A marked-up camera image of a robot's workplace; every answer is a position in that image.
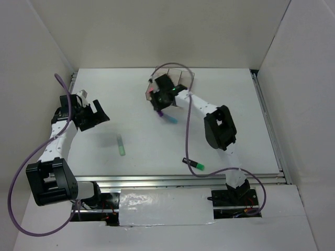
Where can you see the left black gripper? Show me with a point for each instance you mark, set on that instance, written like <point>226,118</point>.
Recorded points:
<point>96,118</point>

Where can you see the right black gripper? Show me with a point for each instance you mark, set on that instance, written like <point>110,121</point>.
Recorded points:
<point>158,105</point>

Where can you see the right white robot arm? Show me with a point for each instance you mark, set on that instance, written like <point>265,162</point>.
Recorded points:
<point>219,127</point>

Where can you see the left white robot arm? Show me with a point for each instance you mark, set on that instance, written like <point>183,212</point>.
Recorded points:
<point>50,178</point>

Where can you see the clear blue highlighter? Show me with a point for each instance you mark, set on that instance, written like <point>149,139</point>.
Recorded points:
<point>170,119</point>

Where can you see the clear left organizer bin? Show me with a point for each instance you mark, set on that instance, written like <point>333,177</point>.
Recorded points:
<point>157,74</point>

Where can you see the clear organizer bin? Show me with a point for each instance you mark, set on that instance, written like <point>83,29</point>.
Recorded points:
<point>185,79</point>
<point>174,75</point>
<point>157,74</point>

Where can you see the clear middle organizer bin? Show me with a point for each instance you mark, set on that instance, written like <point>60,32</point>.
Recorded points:
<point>174,75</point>

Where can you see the clear right organizer bin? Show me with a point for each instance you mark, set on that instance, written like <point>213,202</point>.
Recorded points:
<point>185,79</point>

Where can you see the clear green highlighter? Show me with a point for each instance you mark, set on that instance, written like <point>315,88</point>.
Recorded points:
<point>121,145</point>

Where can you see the black green highlighter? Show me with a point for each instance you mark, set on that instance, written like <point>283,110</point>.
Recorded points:
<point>194,164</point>

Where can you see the white foil cover plate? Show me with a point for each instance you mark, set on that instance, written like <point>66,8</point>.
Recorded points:
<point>156,207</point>

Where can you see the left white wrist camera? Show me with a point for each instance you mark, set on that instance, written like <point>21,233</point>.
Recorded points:
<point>81,96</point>

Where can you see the aluminium front rail frame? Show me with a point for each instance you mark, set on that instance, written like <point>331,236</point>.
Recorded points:
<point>134,182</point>

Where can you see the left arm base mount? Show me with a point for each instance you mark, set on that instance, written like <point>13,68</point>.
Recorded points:
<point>101,208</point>

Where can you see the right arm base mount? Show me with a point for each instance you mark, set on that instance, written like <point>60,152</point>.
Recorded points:
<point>227,206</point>

